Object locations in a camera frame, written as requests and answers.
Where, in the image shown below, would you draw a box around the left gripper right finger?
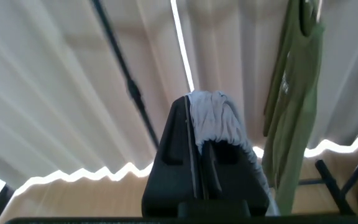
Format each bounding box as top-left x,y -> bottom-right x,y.
200,139 -> 270,217

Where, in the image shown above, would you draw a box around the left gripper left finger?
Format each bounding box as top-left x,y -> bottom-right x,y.
141,95 -> 203,218

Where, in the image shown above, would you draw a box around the pale grey shorts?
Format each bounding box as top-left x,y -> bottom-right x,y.
186,90 -> 281,217

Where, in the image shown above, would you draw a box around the green printed t-shirt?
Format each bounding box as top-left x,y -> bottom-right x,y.
262,0 -> 326,216

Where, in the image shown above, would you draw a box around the pink clothes hanger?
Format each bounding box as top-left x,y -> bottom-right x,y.
314,0 -> 324,23

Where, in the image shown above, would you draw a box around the black clothes rack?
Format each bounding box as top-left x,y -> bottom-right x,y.
90,0 -> 358,216

